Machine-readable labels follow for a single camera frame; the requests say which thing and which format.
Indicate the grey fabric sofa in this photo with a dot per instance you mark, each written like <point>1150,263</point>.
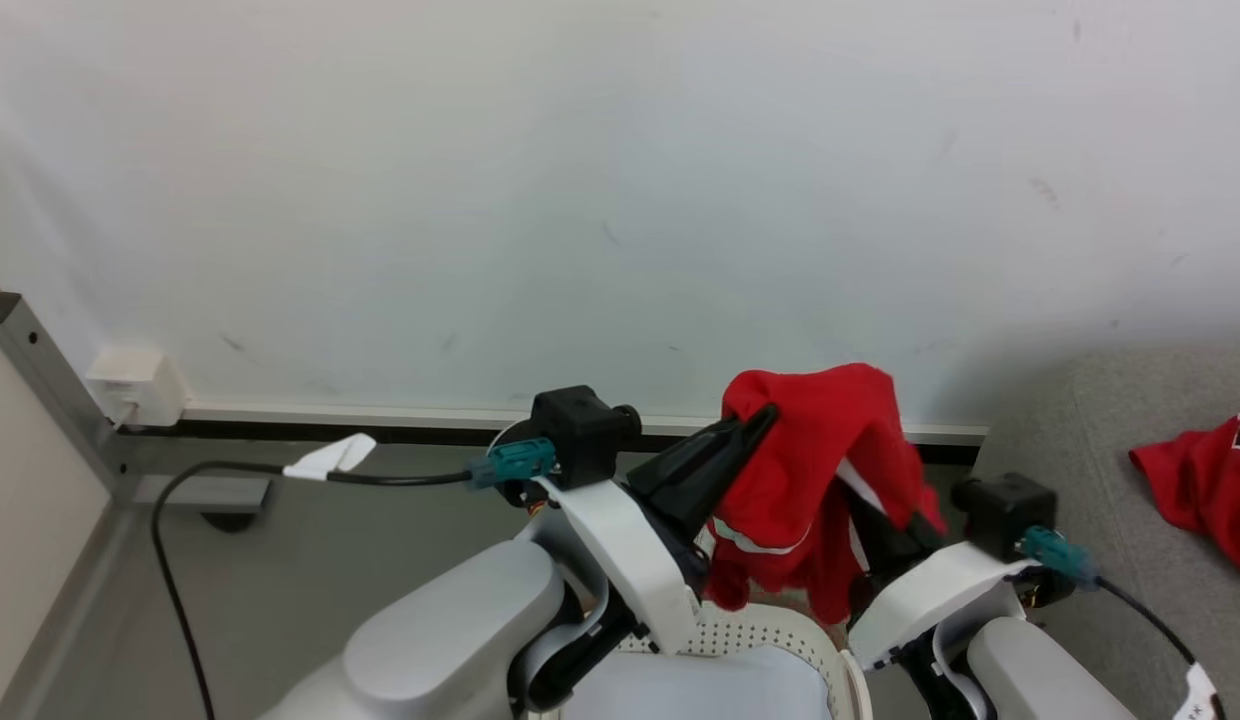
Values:
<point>1110,450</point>

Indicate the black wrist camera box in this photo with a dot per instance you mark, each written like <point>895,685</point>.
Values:
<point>580,430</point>
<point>1000,510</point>

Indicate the black skirting strip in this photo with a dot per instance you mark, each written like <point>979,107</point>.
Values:
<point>400,433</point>

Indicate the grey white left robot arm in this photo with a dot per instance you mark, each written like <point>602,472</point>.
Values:
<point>440,640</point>

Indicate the white perforated laundry basket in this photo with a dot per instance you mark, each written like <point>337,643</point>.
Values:
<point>770,630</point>

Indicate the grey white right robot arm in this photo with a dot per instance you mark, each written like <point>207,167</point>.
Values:
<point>1040,670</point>

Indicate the grey metal frame post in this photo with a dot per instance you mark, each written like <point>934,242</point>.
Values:
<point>50,390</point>

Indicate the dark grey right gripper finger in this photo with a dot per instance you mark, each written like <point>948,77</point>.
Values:
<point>923,532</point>
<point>875,545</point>

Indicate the pale grey robot torso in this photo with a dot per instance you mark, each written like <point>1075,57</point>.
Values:
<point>695,685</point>

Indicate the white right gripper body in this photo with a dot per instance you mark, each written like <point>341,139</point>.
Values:
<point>930,595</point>

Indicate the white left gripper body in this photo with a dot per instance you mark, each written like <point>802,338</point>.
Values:
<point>630,560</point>

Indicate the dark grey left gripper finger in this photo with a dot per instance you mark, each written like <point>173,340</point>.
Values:
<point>700,495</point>
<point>715,440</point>

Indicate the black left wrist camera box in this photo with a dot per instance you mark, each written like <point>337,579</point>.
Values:
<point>580,430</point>

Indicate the white wall socket box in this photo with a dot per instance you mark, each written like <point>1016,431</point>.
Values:
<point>135,385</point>

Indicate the red jersey with lettering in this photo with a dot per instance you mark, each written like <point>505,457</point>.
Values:
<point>1205,480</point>

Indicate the grey metal foot plate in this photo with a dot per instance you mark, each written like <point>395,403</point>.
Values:
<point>205,493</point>

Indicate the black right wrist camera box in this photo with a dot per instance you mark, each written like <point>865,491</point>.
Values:
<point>1000,510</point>

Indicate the red garment with white stripe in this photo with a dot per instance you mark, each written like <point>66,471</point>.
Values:
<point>810,460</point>

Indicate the black round foot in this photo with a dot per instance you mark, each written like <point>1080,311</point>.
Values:
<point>230,521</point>

